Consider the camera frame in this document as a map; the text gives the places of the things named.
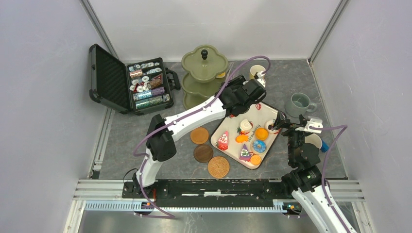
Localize blue small object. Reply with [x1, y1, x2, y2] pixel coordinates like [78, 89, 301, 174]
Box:
[320, 140, 329, 153]

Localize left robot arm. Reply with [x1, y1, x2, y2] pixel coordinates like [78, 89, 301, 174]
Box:
[132, 75, 267, 198]

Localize yellow glazed donut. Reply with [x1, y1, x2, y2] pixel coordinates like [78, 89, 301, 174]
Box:
[216, 72, 226, 79]

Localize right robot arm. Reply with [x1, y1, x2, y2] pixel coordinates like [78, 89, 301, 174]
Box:
[274, 111, 356, 233]

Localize yellow ceramic mug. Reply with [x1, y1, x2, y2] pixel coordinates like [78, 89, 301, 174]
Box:
[249, 65, 266, 79]

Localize white roll cake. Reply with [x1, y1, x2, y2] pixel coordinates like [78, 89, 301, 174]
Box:
[238, 119, 253, 134]

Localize purple cake slice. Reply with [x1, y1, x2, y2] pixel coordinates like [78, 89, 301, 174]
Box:
[239, 144, 253, 161]

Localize light brown round coaster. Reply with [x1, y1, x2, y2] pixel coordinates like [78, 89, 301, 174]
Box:
[190, 127, 209, 145]

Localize strawberry print serving tray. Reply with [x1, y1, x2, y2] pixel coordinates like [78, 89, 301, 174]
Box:
[210, 102, 280, 169]

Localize small orange pastry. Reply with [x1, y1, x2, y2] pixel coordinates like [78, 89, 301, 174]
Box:
[235, 134, 248, 143]

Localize blue glazed donut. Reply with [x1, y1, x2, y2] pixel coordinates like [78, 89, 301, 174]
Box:
[251, 139, 267, 154]

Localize white chocolate drizzle donut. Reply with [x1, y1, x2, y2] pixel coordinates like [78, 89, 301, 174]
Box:
[264, 119, 278, 134]

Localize black poker chip case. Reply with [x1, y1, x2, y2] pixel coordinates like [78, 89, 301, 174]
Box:
[89, 44, 181, 116]

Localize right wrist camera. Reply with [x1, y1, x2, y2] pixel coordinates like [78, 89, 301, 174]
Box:
[296, 117, 323, 134]

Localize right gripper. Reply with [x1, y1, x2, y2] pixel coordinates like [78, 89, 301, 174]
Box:
[271, 110, 309, 165]

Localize round orange biscuit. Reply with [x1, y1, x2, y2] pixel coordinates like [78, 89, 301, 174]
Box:
[249, 155, 262, 166]

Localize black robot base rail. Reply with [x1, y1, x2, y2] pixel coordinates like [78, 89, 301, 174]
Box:
[122, 179, 292, 208]

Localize grey-green ceramic mug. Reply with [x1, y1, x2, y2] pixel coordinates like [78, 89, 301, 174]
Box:
[285, 93, 318, 117]

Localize dark brown round coaster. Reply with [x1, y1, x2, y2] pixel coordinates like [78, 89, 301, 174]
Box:
[193, 144, 213, 163]

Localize woven rattan round coaster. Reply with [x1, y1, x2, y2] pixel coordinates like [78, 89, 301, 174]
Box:
[207, 156, 230, 179]

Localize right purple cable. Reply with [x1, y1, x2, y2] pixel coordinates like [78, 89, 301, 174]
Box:
[309, 124, 351, 233]

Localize green three-tier dessert stand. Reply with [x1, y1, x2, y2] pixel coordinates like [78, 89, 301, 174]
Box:
[181, 45, 228, 109]

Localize red strawberry cake slice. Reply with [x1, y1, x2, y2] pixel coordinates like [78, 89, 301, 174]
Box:
[217, 131, 229, 151]

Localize orange macaron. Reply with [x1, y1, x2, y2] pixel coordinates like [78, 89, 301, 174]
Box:
[255, 128, 269, 141]

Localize purple cable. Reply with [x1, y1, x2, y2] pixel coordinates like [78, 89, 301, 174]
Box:
[132, 55, 272, 220]
[309, 124, 351, 233]

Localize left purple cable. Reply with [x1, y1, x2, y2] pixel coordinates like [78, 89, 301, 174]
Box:
[132, 55, 272, 220]

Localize metal serving tongs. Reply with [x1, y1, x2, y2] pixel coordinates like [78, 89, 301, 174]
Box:
[225, 62, 235, 85]

